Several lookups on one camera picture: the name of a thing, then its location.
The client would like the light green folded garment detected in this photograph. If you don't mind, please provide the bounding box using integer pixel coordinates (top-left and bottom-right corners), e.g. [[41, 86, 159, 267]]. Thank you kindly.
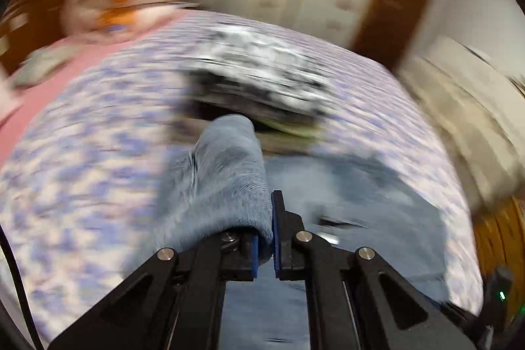
[[253, 117, 322, 138]]

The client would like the grey small cloth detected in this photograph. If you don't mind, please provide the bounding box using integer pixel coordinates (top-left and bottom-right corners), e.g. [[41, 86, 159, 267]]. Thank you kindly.
[[10, 44, 84, 88]]

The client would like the brown wooden headboard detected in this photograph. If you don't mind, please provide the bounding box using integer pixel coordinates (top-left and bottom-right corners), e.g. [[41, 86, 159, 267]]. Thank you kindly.
[[1, 0, 65, 75]]

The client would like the dark brown wooden door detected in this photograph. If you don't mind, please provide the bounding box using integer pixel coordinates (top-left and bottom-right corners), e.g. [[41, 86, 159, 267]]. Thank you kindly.
[[351, 0, 429, 72]]

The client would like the blue denim jacket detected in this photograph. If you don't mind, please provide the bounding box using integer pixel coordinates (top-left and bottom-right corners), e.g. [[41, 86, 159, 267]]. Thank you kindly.
[[127, 115, 450, 349]]

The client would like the black camera cable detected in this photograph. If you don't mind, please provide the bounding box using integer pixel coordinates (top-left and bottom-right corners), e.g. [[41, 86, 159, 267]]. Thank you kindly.
[[0, 224, 45, 350]]

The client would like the beige lace covered furniture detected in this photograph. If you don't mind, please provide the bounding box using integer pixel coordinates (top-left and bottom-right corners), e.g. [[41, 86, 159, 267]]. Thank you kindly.
[[397, 35, 524, 212]]

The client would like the pink bed sheet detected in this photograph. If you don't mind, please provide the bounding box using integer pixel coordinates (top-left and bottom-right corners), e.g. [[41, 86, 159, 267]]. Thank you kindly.
[[1, 10, 191, 164]]

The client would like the cream folded garment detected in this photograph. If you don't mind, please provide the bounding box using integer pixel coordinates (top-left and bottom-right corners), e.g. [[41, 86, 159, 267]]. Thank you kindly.
[[168, 117, 316, 155]]

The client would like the black white patterned folded garment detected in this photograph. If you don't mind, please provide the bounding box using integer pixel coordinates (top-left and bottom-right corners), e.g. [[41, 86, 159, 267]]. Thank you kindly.
[[183, 23, 336, 118]]

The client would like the orange wooden drawer cabinet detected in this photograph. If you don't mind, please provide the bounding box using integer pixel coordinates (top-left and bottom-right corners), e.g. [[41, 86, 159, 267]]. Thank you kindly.
[[473, 196, 524, 325]]

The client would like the purple cat print blanket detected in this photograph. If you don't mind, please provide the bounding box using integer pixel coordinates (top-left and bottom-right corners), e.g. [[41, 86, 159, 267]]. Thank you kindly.
[[1, 11, 483, 340]]

